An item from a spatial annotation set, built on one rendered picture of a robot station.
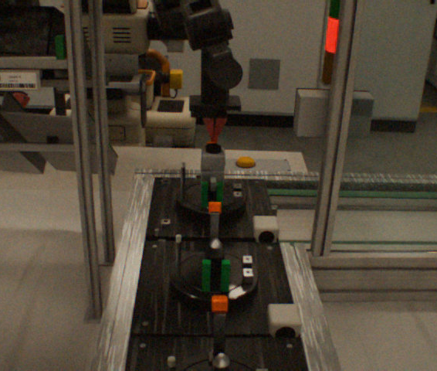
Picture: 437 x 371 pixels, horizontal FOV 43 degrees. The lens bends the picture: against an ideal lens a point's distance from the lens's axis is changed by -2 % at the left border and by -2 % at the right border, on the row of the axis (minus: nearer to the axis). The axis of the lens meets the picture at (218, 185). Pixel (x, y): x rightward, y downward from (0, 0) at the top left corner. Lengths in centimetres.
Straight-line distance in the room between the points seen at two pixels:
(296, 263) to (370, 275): 14
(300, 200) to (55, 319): 57
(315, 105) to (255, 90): 324
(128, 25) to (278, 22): 243
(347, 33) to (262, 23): 318
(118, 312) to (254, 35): 332
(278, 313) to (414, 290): 37
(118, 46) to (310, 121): 92
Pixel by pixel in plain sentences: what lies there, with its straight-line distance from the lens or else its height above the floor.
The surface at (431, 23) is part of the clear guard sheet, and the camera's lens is 90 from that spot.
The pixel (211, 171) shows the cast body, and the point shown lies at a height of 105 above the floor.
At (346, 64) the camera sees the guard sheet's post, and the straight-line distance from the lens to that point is 87.
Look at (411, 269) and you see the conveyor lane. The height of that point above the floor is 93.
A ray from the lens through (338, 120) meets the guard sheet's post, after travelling 90.
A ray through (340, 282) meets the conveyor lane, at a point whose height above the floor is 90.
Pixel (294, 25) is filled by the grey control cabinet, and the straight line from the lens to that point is 405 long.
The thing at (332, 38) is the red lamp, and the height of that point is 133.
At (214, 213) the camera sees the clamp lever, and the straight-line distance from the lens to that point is 88.
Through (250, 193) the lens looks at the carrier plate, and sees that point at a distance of 116.
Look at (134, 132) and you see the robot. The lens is 179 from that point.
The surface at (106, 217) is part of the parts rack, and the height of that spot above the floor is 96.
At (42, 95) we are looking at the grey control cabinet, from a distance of 434.
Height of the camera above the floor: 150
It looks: 27 degrees down
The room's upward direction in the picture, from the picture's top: 2 degrees clockwise
